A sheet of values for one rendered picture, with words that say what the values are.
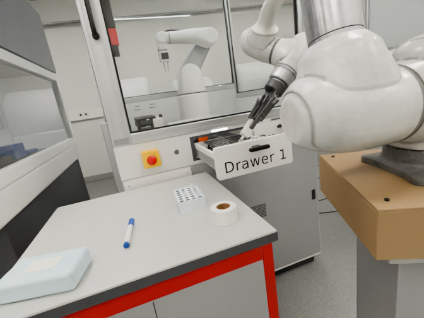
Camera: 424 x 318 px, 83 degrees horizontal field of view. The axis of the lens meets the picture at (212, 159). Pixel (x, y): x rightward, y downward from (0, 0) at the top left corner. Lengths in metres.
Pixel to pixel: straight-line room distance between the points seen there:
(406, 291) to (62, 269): 0.72
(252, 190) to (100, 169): 3.59
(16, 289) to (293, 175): 1.18
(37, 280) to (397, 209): 0.66
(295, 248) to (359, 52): 1.25
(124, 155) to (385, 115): 0.89
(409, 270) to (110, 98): 1.04
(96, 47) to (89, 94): 3.38
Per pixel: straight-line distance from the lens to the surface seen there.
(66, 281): 0.59
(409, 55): 0.62
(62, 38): 4.62
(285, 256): 1.56
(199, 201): 0.75
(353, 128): 0.47
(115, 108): 1.05
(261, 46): 1.02
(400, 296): 0.74
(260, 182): 1.27
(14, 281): 0.64
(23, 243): 1.11
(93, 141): 4.48
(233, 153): 0.79
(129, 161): 1.07
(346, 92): 0.46
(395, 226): 0.53
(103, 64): 1.07
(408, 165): 0.65
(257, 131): 1.18
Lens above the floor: 1.09
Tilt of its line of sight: 14 degrees down
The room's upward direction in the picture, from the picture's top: 9 degrees counter-clockwise
